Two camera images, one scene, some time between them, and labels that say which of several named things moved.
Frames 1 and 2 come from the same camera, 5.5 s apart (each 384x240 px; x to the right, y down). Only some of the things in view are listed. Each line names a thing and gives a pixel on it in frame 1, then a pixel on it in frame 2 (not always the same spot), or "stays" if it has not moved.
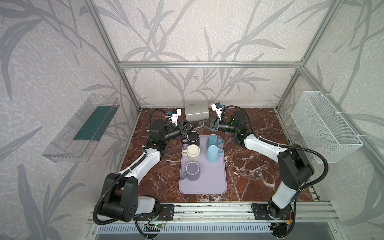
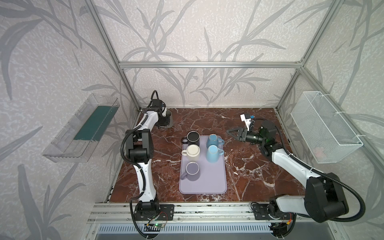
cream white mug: (192, 152) stays
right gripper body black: (214, 124) -> (244, 135)
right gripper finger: (208, 120) -> (235, 129)
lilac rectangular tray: (212, 180) stays
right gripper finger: (202, 123) -> (235, 135)
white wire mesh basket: (325, 130) stays
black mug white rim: (193, 138) stays
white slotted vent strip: (179, 229) stays
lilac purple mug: (192, 172) stays
